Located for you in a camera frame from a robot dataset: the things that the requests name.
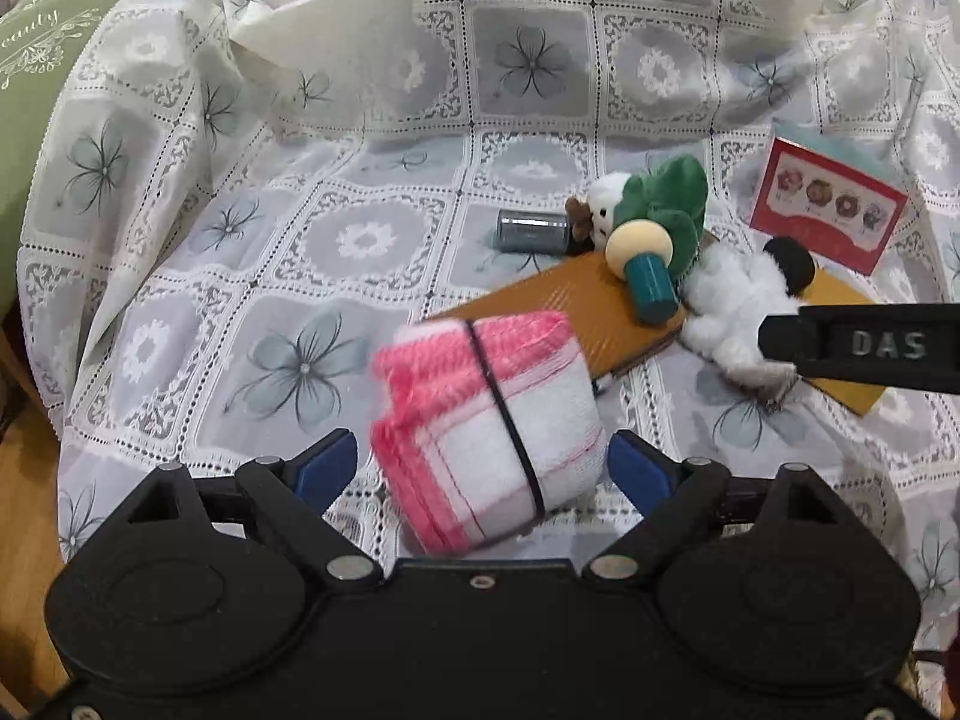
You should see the white lace floral sofa cover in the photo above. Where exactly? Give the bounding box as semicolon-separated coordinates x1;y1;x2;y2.
16;0;958;650

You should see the red teal donut box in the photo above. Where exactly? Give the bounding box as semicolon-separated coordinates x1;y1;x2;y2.
750;121;908;275

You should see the green embroidered cushion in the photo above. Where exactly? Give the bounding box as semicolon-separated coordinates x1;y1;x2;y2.
0;0;119;310

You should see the yellow cardboard box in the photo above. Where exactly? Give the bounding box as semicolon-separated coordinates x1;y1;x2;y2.
800;266;885;418

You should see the orange brown flat case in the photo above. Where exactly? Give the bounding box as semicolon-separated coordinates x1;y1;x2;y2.
441;252;685;380

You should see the beige teal mushroom toy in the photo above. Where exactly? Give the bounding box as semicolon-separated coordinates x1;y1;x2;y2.
604;220;679;325

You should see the green white plush toy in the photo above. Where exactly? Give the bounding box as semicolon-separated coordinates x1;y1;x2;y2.
565;154;708;281

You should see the grey tape roll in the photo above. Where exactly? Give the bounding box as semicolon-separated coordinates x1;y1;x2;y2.
494;210;571;255

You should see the pink white towel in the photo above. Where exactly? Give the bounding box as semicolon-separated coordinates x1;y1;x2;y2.
370;310;607;556

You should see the white fluffy plush toy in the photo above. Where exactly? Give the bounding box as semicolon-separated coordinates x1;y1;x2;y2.
680;242;802;395

